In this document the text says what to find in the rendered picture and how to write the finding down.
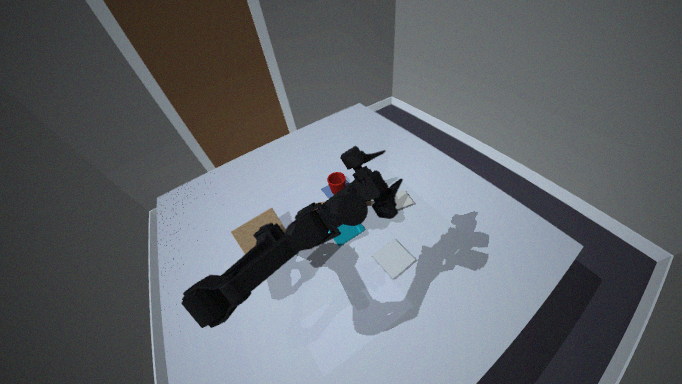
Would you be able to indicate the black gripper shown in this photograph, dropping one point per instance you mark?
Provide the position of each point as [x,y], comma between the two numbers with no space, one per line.
[385,205]

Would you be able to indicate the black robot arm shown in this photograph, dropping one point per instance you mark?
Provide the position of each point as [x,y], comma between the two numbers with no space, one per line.
[213,299]

